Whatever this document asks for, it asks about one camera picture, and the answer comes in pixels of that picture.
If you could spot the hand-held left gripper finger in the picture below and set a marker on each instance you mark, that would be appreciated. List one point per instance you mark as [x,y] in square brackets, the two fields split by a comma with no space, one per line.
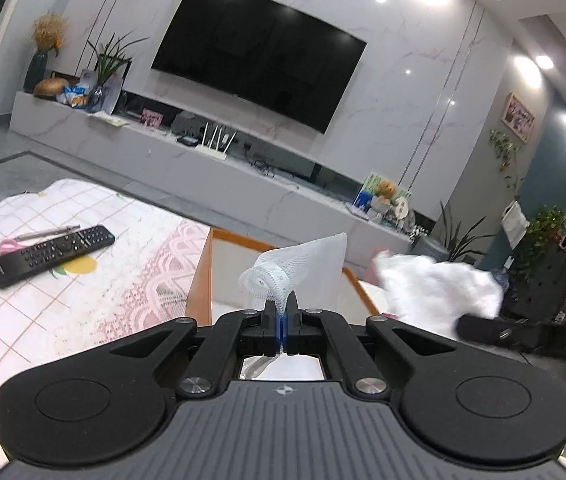
[278,327]
[288,327]

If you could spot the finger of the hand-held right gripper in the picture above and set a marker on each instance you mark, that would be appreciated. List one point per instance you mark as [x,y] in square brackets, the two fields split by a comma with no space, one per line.
[503,334]

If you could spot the white mesh net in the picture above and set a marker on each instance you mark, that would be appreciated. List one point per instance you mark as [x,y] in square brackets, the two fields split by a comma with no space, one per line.
[308,270]

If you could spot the white fluffy cloth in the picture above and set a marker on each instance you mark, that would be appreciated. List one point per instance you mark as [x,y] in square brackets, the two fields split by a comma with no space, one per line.
[438,290]

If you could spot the orange wooden box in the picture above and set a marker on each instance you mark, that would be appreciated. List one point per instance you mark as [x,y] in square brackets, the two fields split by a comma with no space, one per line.
[203,275]

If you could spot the dark grey cabinet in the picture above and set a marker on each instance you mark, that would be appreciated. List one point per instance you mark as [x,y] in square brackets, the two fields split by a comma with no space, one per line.
[543,285]

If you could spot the spiky floor plant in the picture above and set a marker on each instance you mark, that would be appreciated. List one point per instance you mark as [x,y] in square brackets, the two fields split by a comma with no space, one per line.
[455,240]

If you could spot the grey trash bin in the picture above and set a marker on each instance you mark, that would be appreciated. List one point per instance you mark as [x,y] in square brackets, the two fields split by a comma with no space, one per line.
[430,250]

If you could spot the white hanging bag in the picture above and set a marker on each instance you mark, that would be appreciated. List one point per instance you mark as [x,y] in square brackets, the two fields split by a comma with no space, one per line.
[514,222]

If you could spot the bushy green plant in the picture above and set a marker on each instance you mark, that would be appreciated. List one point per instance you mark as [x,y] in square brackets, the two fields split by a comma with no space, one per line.
[545,230]

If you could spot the green picture card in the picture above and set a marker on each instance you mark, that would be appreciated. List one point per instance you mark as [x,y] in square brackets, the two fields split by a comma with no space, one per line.
[373,187]

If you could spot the brown teddy bear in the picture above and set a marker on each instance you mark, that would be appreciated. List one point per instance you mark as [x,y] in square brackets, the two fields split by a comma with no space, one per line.
[387,191]

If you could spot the hanging ivy plant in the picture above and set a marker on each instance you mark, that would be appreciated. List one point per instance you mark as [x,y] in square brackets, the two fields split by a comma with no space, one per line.
[505,152]

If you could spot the white router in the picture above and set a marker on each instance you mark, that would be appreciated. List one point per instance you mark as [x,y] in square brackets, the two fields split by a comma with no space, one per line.
[213,146]

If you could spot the white marble TV console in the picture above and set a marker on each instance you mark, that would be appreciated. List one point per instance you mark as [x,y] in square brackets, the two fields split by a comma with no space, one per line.
[173,160]

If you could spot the checked lace tablecloth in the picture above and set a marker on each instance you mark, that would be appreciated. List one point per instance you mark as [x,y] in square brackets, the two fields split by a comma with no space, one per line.
[78,310]

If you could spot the black remote control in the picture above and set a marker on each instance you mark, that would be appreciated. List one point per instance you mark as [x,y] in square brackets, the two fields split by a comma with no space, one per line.
[53,255]

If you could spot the pink scissors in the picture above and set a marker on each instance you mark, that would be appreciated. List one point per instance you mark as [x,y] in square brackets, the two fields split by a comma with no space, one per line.
[9,246]

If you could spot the green leafy potted plant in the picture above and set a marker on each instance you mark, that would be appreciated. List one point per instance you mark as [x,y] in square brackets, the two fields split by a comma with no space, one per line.
[108,67]

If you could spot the brown round ornament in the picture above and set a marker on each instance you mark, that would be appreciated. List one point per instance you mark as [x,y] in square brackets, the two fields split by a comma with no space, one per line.
[51,87]

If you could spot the blue vase with dried flowers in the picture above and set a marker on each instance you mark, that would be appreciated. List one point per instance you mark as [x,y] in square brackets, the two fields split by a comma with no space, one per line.
[43,60]

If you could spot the framed wall picture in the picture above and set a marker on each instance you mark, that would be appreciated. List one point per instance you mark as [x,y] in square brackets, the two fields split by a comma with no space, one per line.
[518,117]

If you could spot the small pink photo frame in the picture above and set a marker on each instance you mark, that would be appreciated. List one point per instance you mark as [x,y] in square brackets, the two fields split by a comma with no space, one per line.
[152,118]

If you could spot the black wall television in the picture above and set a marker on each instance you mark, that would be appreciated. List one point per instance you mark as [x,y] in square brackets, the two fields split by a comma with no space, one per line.
[263,55]

